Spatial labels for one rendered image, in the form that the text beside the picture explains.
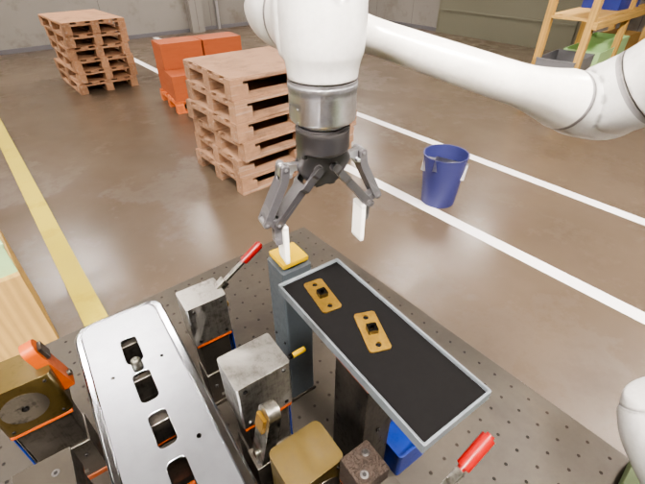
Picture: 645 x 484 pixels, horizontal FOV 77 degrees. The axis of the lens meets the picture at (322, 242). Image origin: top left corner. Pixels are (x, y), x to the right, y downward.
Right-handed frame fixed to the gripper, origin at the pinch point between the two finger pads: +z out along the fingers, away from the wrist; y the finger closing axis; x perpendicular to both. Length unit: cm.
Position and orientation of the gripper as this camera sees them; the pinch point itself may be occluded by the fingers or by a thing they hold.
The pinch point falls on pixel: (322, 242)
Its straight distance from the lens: 66.7
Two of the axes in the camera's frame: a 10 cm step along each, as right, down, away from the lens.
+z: 0.0, 8.0, 6.0
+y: -8.9, 2.7, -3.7
